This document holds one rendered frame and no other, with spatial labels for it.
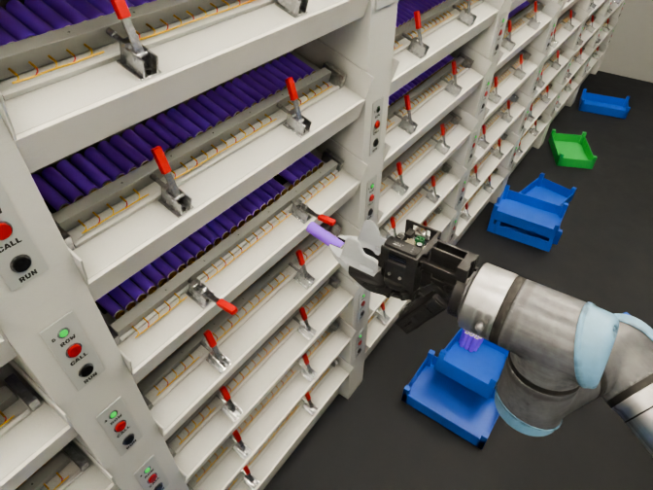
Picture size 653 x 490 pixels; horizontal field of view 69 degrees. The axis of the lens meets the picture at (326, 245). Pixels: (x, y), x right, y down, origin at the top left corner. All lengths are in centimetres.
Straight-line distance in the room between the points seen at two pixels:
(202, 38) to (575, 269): 206
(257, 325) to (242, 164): 38
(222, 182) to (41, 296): 28
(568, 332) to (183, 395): 65
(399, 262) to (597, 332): 23
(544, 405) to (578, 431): 123
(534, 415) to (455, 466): 103
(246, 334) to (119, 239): 42
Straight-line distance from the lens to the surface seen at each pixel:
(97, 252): 65
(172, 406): 93
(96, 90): 57
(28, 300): 59
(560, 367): 61
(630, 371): 76
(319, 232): 72
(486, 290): 59
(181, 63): 61
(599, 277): 244
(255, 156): 77
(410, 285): 63
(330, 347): 143
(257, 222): 88
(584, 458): 186
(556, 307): 60
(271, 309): 102
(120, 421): 80
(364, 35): 92
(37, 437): 76
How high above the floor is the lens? 153
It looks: 42 degrees down
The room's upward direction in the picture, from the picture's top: straight up
